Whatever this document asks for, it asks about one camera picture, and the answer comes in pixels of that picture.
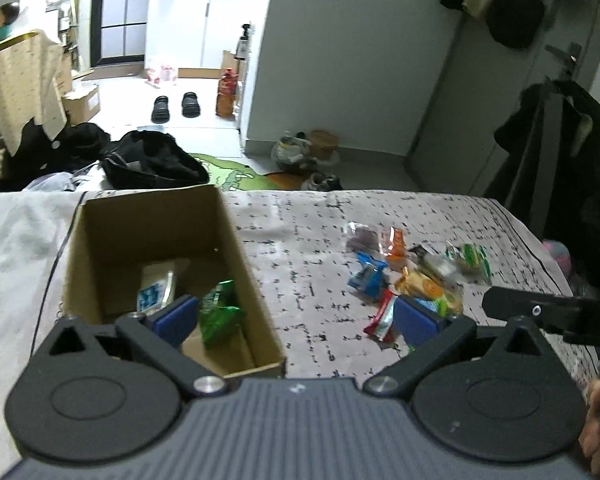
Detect hanging black clothes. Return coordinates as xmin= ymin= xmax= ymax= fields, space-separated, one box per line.
xmin=439 ymin=0 xmax=574 ymax=50

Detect silver grey snack packet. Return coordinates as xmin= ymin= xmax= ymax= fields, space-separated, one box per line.
xmin=409 ymin=245 xmax=461 ymax=286

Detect red snack packet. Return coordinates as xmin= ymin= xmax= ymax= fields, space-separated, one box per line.
xmin=363 ymin=290 xmax=399 ymax=344

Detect beige dotted cloth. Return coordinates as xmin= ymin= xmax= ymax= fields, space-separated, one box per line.
xmin=0 ymin=32 xmax=69 ymax=157

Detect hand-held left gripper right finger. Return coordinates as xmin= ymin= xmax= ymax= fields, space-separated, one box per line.
xmin=362 ymin=295 xmax=549 ymax=396

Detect black framed glass door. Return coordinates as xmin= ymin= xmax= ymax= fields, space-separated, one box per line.
xmin=90 ymin=0 xmax=150 ymax=69

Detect brown cardboard box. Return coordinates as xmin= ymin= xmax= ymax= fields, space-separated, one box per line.
xmin=60 ymin=185 xmax=287 ymax=380

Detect open cardboard carton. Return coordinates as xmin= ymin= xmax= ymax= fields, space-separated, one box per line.
xmin=62 ymin=82 xmax=102 ymax=124

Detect flat cardboard leaning on wall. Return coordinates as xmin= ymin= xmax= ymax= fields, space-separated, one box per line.
xmin=221 ymin=49 xmax=247 ymax=87

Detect black slipper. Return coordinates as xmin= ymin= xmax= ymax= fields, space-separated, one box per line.
xmin=151 ymin=95 xmax=172 ymax=124
xmin=181 ymin=91 xmax=202 ymax=119

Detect black coat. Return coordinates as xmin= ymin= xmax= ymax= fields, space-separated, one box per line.
xmin=494 ymin=77 xmax=600 ymax=302

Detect orange plastic bottle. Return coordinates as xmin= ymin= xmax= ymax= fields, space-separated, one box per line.
xmin=215 ymin=68 xmax=239 ymax=119

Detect green and white snack packet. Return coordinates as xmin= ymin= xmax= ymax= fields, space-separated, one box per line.
xmin=445 ymin=242 xmax=492 ymax=284

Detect brown woven basket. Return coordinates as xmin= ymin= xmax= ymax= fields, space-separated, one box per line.
xmin=307 ymin=129 xmax=342 ymax=162

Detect white plastic bag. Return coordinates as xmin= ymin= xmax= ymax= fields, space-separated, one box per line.
xmin=22 ymin=164 xmax=106 ymax=194

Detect pink packages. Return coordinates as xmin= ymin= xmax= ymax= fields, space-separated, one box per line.
xmin=144 ymin=64 xmax=179 ymax=87

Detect green rug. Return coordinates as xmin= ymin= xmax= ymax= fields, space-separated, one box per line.
xmin=187 ymin=152 xmax=282 ymax=192

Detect white and blue snack packet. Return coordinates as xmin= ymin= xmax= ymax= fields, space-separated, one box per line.
xmin=137 ymin=270 xmax=177 ymax=316

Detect white blanket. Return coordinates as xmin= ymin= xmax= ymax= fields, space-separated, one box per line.
xmin=0 ymin=191 xmax=83 ymax=461

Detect pink ball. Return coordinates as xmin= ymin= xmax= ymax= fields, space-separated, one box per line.
xmin=542 ymin=238 xmax=574 ymax=272

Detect black bag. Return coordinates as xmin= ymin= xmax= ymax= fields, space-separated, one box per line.
xmin=99 ymin=130 xmax=211 ymax=191

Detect brass clothes rail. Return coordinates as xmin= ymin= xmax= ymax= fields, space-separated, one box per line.
xmin=0 ymin=31 xmax=42 ymax=54

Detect person's right hand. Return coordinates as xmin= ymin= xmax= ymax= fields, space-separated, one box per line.
xmin=579 ymin=379 xmax=600 ymax=478

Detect shiny green snack packet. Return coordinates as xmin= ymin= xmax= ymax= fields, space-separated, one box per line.
xmin=199 ymin=280 xmax=247 ymax=349

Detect metal door handle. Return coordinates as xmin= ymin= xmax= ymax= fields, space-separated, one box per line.
xmin=544 ymin=41 xmax=584 ymax=84

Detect yellow orange snack packet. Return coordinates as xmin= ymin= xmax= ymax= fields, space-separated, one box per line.
xmin=394 ymin=267 xmax=464 ymax=317

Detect grey door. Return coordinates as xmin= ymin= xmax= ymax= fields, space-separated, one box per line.
xmin=404 ymin=0 xmax=600 ymax=197

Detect black clothing pile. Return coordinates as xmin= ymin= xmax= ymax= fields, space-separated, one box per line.
xmin=0 ymin=119 xmax=112 ymax=194

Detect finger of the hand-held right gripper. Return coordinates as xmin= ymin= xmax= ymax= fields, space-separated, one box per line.
xmin=481 ymin=287 xmax=573 ymax=336

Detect grey strap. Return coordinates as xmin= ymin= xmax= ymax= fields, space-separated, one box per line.
xmin=524 ymin=94 xmax=567 ymax=233

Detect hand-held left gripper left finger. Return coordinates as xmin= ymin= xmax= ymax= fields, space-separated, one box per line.
xmin=46 ymin=296 xmax=227 ymax=395

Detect grey pot with clutter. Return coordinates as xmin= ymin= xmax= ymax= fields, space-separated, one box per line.
xmin=271 ymin=132 xmax=315 ymax=172

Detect white spray bottle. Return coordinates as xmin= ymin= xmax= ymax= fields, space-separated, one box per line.
xmin=234 ymin=22 xmax=254 ymax=59

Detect dark clear snack packet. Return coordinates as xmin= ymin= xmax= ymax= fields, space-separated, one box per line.
xmin=346 ymin=222 xmax=382 ymax=254

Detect white kitchen cabinet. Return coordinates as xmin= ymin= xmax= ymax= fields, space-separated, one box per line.
xmin=144 ymin=0 xmax=264 ymax=72

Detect cluttered shelf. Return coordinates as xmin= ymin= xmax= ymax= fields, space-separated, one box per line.
xmin=54 ymin=0 xmax=82 ymax=94

